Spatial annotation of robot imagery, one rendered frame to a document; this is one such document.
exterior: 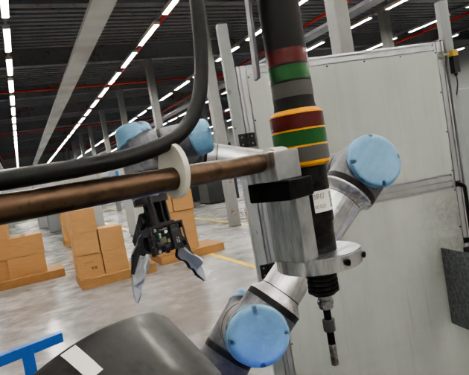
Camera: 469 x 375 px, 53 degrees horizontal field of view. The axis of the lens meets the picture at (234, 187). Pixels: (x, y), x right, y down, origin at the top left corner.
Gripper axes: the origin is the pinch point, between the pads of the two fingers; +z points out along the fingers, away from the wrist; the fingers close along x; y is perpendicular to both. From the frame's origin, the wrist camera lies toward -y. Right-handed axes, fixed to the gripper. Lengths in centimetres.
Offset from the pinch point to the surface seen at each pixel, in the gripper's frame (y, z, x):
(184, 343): 50, -1, -18
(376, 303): -88, 48, 133
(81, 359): 53, -3, -27
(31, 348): -279, 37, -12
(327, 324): 62, 0, -9
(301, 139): 66, -15, -10
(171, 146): 69, -16, -22
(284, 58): 66, -22, -10
